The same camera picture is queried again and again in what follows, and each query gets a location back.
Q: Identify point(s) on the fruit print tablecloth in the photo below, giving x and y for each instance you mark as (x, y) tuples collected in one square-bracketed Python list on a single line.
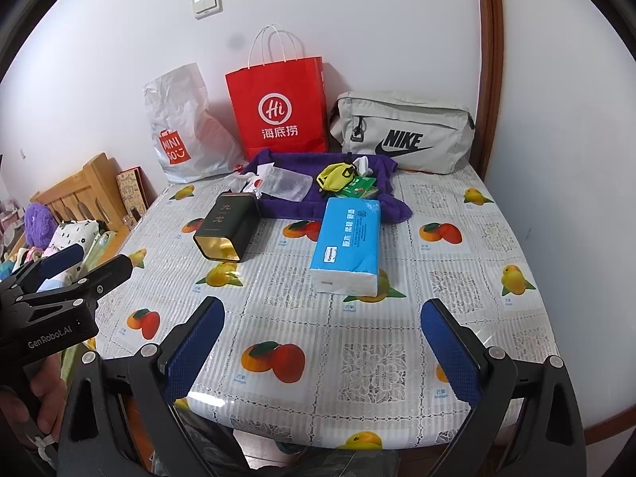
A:
[(377, 338)]

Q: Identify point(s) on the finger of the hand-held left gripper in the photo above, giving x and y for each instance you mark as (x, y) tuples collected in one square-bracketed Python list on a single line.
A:
[(107, 278), (59, 258)]

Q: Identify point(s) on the purple plush toy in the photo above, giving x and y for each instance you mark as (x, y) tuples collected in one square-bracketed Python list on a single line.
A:
[(38, 223)]

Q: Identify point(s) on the black tin box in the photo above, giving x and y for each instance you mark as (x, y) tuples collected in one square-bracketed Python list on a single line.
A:
[(226, 228)]

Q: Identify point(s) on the blue tissue pack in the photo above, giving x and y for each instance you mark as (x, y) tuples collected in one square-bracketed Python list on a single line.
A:
[(348, 243)]

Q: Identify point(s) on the white polka dot cloth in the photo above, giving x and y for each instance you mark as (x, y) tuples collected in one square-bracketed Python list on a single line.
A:
[(74, 241)]

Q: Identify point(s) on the green bed sheet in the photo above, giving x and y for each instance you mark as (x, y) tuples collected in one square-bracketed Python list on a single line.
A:
[(69, 362)]

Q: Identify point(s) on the purple towel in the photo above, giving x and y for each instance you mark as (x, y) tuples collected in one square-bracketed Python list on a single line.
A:
[(298, 208)]

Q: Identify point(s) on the red paper bag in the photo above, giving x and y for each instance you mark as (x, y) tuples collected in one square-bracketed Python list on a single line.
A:
[(278, 109)]

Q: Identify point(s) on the white plastic shopping bag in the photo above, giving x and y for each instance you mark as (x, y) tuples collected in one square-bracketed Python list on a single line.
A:
[(184, 124)]

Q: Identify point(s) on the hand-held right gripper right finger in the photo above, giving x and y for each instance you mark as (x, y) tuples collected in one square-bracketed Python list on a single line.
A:
[(449, 353)]

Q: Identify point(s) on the grey waist bag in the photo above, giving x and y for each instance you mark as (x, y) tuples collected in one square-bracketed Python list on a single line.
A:
[(407, 131)]

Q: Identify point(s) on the wooden bed headboard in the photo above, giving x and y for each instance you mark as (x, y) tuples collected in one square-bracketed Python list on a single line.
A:
[(84, 189)]

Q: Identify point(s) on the white sock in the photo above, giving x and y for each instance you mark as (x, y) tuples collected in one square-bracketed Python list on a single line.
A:
[(241, 181)]

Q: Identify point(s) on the brown wooden door frame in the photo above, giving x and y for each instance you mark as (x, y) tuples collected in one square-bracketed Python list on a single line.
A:
[(487, 59)]

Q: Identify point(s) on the person's left hand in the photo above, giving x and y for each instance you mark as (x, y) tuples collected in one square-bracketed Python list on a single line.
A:
[(49, 385)]

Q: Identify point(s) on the white light switch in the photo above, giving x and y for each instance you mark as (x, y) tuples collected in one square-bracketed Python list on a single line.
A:
[(206, 5)]

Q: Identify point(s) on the translucent white plastic packet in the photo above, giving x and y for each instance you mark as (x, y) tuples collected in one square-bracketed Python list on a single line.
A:
[(288, 184)]

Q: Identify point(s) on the white tissue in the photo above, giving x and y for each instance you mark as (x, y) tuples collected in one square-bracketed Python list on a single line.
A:
[(362, 165)]

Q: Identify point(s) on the patterned brown box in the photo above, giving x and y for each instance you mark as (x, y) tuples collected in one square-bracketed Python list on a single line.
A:
[(131, 191)]

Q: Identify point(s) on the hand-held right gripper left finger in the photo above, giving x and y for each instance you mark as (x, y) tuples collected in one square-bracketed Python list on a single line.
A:
[(194, 353)]

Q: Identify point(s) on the white packet with red label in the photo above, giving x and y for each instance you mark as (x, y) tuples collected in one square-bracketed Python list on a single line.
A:
[(258, 181)]

